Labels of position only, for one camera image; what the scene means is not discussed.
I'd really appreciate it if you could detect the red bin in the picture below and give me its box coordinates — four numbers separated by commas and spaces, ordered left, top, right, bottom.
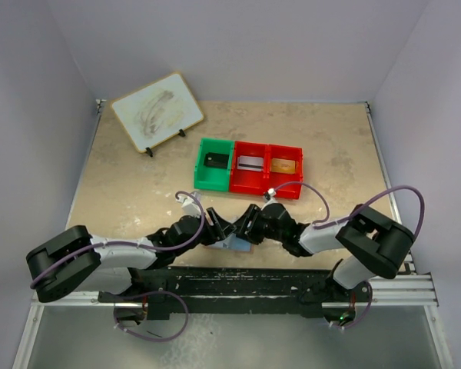
267, 145, 303, 200
228, 141, 270, 196

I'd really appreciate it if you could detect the red bin middle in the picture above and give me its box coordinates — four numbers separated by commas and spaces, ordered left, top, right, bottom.
228, 141, 270, 196

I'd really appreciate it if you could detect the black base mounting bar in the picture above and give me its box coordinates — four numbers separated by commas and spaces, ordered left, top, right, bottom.
98, 266, 372, 320

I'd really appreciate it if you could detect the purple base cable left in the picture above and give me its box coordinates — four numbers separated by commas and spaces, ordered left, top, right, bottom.
113, 288, 189, 341

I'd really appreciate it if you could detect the aluminium front frame rail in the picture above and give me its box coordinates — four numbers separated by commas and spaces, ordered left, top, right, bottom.
30, 271, 441, 308

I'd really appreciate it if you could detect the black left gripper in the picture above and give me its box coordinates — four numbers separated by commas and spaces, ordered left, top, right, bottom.
175, 209, 236, 257

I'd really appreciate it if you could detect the brown leather card holder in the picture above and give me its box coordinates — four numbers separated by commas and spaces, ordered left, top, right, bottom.
204, 216, 251, 252

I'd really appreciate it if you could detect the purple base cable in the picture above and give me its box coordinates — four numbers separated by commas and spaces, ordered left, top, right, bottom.
328, 282, 374, 331
113, 288, 189, 341

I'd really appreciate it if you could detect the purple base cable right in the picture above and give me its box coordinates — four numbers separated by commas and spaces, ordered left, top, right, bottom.
328, 282, 374, 331

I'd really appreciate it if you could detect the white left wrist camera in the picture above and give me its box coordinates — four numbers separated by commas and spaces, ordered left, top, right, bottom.
176, 191, 201, 218

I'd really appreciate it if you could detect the black card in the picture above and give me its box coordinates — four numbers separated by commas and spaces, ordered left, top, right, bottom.
204, 152, 231, 170

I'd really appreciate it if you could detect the green plastic bin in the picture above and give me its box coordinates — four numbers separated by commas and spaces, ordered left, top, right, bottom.
194, 138, 234, 192

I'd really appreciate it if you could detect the aluminium corner rail right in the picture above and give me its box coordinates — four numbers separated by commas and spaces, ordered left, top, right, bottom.
360, 101, 414, 274

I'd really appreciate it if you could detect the red bin right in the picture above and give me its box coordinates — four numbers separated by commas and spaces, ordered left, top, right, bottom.
267, 145, 303, 200

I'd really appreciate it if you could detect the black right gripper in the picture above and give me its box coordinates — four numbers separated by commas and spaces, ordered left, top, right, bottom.
232, 204, 285, 245

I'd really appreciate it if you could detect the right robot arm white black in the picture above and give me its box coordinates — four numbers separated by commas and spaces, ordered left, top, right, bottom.
234, 202, 415, 301

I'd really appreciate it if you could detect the gold card in bin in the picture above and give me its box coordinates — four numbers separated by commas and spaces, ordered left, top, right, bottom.
270, 158, 297, 175

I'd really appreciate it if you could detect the white board wooden frame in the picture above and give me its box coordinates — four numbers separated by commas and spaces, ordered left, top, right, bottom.
111, 72, 204, 154

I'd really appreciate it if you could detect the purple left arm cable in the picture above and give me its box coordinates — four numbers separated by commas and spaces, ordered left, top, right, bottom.
29, 191, 207, 289

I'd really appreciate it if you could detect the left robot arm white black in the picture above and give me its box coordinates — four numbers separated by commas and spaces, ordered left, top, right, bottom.
26, 208, 236, 303

